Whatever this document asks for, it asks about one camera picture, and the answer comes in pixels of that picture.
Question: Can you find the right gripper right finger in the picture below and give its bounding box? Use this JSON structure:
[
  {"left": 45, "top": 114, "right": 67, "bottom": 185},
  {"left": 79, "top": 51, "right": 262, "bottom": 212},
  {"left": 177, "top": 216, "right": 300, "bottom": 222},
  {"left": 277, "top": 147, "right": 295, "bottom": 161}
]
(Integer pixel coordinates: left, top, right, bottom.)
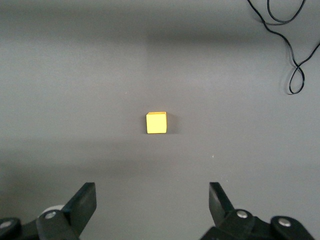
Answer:
[{"left": 199, "top": 181, "right": 316, "bottom": 240}]

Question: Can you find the yellow wooden block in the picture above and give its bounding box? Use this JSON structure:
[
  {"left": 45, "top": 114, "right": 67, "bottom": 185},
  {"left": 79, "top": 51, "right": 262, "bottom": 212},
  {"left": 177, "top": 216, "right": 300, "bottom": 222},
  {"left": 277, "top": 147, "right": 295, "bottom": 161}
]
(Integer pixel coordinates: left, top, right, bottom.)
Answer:
[{"left": 145, "top": 111, "right": 168, "bottom": 135}]

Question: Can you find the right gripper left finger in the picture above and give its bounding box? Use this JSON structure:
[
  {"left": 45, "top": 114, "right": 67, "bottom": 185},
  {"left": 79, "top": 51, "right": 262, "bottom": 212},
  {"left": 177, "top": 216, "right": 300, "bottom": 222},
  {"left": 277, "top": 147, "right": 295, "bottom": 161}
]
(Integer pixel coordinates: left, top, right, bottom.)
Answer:
[{"left": 0, "top": 182, "right": 98, "bottom": 240}]

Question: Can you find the thin black loose cable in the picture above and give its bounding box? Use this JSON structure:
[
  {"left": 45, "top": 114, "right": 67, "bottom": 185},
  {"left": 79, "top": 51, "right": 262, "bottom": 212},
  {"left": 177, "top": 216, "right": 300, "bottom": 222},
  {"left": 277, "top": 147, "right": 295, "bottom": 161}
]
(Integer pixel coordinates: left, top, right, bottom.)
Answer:
[{"left": 246, "top": 0, "right": 320, "bottom": 95}]

